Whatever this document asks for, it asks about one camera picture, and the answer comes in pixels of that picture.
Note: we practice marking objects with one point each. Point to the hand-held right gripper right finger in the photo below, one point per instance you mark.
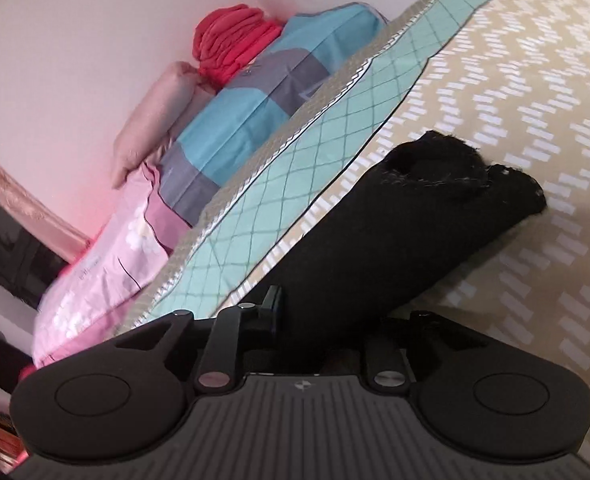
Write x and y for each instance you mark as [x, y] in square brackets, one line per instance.
[387, 360]

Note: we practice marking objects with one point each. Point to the pink and blue pillow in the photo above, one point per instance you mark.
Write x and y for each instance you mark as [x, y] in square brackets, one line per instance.
[105, 270]

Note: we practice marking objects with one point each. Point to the blue and grey checked pillow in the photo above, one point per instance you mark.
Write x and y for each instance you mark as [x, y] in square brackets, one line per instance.
[255, 110]

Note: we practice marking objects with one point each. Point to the black pants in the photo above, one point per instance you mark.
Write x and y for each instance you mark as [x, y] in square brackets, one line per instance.
[400, 230]

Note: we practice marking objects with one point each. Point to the red folded blanket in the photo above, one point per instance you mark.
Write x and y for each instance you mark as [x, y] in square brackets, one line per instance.
[230, 45]

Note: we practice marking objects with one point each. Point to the pink bolster pillow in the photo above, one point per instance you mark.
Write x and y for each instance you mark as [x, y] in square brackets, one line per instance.
[160, 115]

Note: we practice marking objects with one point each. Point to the teal and beige patterned quilt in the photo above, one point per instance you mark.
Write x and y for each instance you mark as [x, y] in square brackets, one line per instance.
[475, 85]

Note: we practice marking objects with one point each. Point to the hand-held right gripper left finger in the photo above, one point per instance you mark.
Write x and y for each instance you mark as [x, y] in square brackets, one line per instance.
[225, 345]

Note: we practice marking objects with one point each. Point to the dark cabinet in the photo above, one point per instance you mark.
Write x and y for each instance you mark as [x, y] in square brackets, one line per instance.
[10, 260]

